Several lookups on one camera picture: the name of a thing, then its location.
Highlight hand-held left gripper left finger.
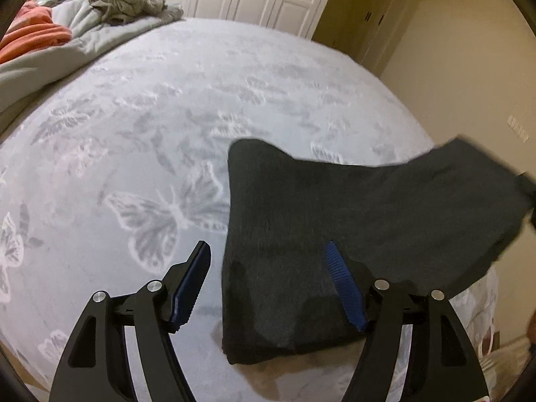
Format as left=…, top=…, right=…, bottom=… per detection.
left=49, top=240, right=211, bottom=402

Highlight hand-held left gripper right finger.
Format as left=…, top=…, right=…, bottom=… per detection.
left=324, top=241, right=490, bottom=402

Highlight dark grey pants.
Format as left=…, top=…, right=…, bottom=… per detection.
left=220, top=135, right=536, bottom=365

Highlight bed with butterfly sheet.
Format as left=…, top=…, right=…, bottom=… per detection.
left=0, top=17, right=501, bottom=402

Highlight grey duvet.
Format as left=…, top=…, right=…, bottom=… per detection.
left=0, top=0, right=185, bottom=130

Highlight beige built-in cupboard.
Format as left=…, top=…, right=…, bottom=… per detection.
left=312, top=0, right=415, bottom=76

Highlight crumpled grey garment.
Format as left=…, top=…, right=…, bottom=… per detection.
left=90, top=0, right=165, bottom=23

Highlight orange blanket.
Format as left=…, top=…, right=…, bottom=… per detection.
left=0, top=1, right=72, bottom=64

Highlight wall socket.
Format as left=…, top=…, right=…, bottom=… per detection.
left=507, top=115, right=529, bottom=142

